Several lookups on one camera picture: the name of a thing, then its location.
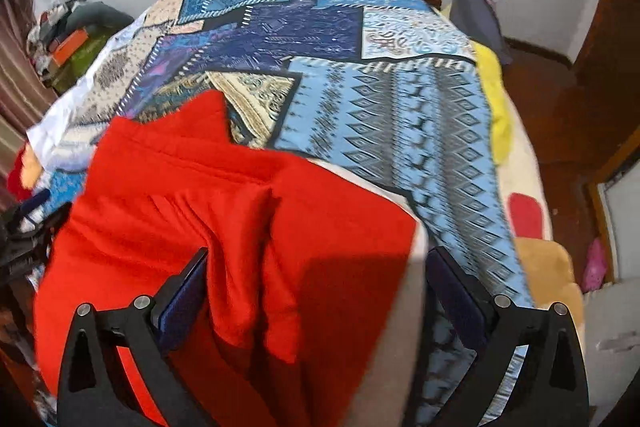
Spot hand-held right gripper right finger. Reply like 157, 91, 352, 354
405, 246, 591, 427

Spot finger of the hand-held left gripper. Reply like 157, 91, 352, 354
17, 189, 53, 228

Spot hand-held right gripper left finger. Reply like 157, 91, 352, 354
57, 247, 216, 427

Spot red garment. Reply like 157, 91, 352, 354
32, 89, 431, 427

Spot pile of clothes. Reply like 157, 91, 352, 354
27, 0, 101, 78

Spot red and peach plush cloth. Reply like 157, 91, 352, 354
7, 144, 48, 202

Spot white cloth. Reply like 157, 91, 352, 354
25, 24, 136, 168

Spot striped brown curtain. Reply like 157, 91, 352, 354
0, 0, 56, 208

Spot pink slippers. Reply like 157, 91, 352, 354
582, 237, 608, 293

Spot green bag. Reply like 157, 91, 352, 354
50, 34, 118, 95

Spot cream plush blanket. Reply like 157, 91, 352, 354
492, 102, 588, 343

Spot orange box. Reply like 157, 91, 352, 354
50, 29, 91, 65

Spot white panel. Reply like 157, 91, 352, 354
582, 277, 640, 408

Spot yellow blanket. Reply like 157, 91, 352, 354
440, 4, 516, 168

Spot patchwork printed bed sheet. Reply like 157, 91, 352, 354
30, 0, 536, 427

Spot dark grey pillow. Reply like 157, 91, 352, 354
67, 2, 133, 32

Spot wooden wardrobe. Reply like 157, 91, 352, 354
570, 0, 640, 188

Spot grey cloth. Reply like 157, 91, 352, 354
450, 0, 513, 65

